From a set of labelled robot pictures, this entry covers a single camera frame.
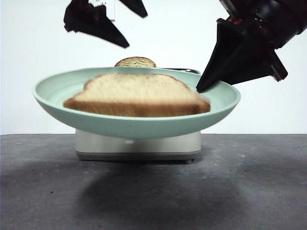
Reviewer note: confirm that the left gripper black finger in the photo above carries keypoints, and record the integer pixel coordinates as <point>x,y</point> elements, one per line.
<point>135,7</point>
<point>96,26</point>

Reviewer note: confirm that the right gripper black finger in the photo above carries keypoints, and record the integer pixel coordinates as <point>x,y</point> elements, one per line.
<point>259,64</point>
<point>221,52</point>

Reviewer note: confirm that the large toast bread slice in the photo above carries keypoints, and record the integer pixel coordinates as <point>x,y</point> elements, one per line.
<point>136,98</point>

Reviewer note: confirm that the pale green round plate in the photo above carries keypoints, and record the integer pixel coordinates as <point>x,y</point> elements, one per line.
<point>134,127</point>

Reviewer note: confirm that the small seeded bread slice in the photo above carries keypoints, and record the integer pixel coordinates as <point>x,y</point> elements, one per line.
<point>135,62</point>

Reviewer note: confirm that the cream toaster with chrome top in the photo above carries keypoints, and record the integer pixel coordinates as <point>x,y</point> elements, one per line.
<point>120,146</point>

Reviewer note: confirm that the white wall power socket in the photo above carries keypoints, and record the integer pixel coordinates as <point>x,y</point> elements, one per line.
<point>110,7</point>

